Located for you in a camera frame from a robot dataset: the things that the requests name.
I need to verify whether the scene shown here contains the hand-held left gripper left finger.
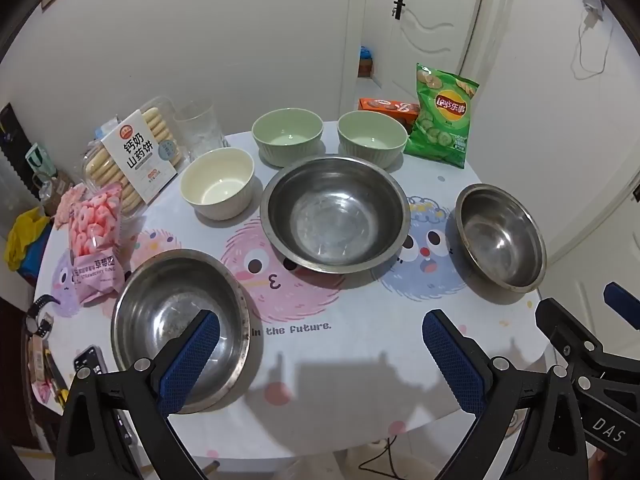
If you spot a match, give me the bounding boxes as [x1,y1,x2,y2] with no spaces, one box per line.
[54,309,223,480]

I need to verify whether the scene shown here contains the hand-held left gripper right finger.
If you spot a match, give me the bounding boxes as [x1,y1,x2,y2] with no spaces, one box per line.
[421,309,588,480]

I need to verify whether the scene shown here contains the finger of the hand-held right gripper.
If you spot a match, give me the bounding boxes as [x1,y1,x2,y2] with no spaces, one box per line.
[535,299,640,386]
[603,282,640,331]

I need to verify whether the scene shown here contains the medium steel bowl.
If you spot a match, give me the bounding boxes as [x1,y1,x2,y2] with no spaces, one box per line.
[111,249,251,415]

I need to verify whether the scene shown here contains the small steel bowl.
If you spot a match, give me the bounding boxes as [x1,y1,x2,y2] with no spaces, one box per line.
[454,183,548,291]

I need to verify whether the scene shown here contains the cream ceramic bowl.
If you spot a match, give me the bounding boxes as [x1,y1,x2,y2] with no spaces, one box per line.
[180,148,257,221]

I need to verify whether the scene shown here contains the large steel bowl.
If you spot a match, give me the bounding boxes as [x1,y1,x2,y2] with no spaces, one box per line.
[260,156,412,275]

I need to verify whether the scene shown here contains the green ribbed ceramic bowl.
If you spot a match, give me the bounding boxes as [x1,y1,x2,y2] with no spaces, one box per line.
[337,110,410,170]
[251,108,325,168]

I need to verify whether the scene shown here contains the pink snack packet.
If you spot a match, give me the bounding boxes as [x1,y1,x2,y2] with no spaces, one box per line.
[54,182,126,306]

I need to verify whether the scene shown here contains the black wrist watch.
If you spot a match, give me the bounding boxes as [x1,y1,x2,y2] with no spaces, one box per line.
[25,294,61,341]

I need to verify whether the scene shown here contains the clear biscuit tray white label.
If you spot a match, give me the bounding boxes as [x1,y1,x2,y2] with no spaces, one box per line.
[80,96,187,218]

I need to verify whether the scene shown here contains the yellow plastic bag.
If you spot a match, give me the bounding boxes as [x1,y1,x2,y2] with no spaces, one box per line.
[4,206,53,272]

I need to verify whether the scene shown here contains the clear textured plastic cup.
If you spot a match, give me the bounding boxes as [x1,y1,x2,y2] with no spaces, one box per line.
[173,101,226,161]

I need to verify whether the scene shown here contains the green chips bag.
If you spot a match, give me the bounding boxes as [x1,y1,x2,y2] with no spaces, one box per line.
[403,63,480,170]

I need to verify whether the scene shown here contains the green white packet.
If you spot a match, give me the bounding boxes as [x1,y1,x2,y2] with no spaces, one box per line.
[26,142,51,181]

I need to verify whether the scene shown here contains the orange biscuit box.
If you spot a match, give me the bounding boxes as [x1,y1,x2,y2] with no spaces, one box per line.
[358,98,421,135]

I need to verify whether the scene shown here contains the black panel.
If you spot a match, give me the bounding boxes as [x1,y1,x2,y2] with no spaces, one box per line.
[0,102,26,181]

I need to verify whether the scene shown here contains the white door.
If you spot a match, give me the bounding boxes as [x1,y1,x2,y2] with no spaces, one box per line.
[387,0,488,106]

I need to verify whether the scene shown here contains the black cable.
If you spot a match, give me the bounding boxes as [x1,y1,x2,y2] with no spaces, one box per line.
[357,435,401,480]

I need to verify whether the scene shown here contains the white charger with cable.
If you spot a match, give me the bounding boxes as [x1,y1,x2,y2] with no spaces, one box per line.
[572,0,608,81]

